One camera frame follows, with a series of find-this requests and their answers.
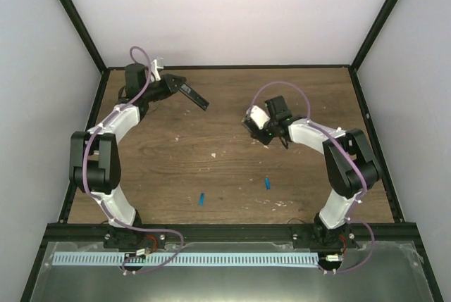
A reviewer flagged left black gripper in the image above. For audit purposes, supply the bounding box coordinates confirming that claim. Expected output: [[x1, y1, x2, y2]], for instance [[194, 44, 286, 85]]
[[142, 74, 185, 103]]

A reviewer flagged black remote control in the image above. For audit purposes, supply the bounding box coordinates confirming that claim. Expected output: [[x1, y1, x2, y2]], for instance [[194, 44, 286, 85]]
[[180, 83, 209, 111]]

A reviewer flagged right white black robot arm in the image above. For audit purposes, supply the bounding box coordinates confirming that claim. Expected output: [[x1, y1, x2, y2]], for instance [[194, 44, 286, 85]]
[[242, 96, 382, 248]]

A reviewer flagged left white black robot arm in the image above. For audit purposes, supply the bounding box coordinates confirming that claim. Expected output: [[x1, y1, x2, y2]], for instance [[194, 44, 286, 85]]
[[69, 60, 193, 248]]

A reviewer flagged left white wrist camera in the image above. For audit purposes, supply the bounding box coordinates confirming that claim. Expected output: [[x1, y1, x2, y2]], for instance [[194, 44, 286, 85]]
[[149, 58, 164, 83]]

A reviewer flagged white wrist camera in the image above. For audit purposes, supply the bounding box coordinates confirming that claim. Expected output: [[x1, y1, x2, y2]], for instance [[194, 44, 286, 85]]
[[245, 105, 270, 130], [149, 58, 164, 83]]

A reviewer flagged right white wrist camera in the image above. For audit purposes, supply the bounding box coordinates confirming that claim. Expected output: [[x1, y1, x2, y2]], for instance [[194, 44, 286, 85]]
[[245, 105, 270, 130]]

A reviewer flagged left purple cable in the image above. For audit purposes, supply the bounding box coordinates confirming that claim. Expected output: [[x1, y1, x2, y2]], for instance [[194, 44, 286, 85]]
[[82, 46, 185, 275]]

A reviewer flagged purple cable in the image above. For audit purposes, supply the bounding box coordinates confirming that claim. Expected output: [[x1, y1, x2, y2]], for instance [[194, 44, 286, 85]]
[[82, 46, 185, 275], [246, 82, 375, 275]]

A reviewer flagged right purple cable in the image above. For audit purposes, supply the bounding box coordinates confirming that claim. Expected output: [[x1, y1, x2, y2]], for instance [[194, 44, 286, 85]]
[[246, 82, 375, 275]]

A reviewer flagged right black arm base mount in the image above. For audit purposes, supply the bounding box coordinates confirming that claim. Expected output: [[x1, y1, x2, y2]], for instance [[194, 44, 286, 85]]
[[289, 224, 356, 251]]

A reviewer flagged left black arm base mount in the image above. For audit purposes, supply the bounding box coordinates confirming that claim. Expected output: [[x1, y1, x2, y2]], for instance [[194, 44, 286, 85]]
[[104, 226, 166, 251]]

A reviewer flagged light blue slotted cable duct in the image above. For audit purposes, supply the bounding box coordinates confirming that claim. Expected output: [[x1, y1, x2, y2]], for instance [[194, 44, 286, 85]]
[[51, 251, 319, 268]]

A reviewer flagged black aluminium frame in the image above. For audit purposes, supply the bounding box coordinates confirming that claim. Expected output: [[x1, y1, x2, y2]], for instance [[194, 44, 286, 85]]
[[21, 0, 443, 301]]

